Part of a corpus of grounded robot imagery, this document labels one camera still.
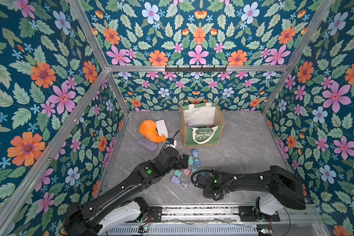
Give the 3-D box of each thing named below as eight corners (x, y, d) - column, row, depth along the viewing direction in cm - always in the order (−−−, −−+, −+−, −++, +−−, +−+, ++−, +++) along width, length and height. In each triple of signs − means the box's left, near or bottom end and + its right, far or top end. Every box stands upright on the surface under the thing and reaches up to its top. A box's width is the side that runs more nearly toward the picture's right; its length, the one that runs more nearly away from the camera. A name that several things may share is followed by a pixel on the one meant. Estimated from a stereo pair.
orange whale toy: (151, 149, 100) (149, 142, 93) (140, 131, 109) (137, 124, 103) (166, 140, 104) (165, 133, 98) (153, 124, 114) (151, 117, 107)
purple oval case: (137, 144, 102) (135, 142, 100) (142, 138, 106) (141, 136, 103) (154, 152, 98) (154, 150, 96) (159, 145, 102) (158, 143, 99)
